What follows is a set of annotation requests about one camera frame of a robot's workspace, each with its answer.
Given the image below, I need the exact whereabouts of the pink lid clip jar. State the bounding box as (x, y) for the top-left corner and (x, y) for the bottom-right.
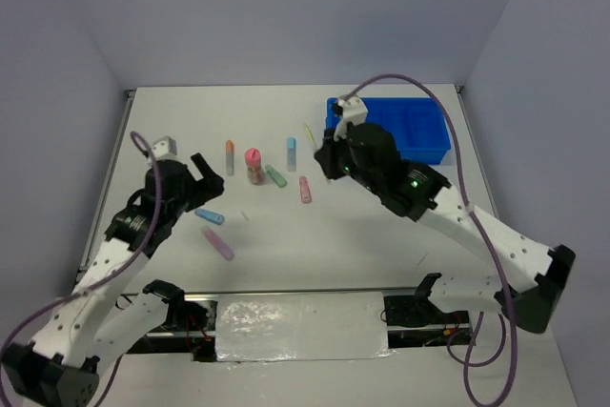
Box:
(244, 148), (264, 185)

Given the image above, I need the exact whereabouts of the orange capped marker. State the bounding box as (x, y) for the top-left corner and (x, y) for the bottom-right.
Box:
(225, 140), (234, 176)

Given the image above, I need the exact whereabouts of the yellow highlighter pen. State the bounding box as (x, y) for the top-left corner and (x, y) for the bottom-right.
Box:
(303, 123), (331, 186)

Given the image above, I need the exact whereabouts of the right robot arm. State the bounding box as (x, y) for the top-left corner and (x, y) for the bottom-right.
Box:
(314, 123), (576, 335)

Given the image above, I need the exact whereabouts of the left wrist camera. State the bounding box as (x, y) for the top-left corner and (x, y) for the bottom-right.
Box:
(152, 136), (180, 162)

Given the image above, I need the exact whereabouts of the silver foil tape sheet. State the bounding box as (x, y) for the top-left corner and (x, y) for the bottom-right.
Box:
(215, 292), (391, 362)

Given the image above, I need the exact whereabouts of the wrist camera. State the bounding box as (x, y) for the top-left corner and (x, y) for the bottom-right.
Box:
(152, 136), (180, 162)
(332, 96), (368, 141)

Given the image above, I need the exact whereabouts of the pink purple highlighter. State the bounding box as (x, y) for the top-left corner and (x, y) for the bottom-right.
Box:
(201, 226), (234, 261)

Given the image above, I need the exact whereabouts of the green correction tape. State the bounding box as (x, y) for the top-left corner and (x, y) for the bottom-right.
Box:
(265, 164), (287, 188)

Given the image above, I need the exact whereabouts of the light blue eraser stick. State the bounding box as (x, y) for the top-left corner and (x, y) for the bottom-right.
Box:
(287, 137), (297, 172)

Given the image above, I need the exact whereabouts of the blue plastic compartment tray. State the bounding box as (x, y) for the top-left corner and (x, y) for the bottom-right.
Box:
(324, 97), (451, 165)

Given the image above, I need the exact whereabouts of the pink correction tape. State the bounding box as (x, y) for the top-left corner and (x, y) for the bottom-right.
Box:
(298, 176), (312, 204)

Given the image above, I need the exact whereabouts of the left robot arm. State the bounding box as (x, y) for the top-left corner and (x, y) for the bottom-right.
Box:
(1, 153), (224, 406)

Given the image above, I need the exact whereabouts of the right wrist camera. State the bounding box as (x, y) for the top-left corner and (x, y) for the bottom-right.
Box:
(332, 96), (368, 141)

